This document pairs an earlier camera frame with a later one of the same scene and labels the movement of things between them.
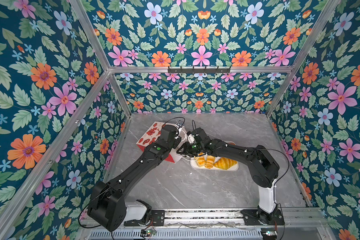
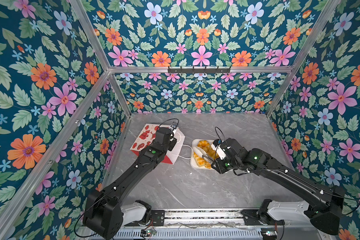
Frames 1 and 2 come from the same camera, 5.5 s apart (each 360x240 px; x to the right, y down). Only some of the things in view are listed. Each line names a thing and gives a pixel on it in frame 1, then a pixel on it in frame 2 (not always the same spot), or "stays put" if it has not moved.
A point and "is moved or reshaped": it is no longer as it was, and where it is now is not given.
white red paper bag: x=150 y=132 is moved or reshaped
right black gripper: x=186 y=150 to x=218 y=168
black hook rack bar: x=199 y=70 stays put
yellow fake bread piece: x=200 y=161 stays put
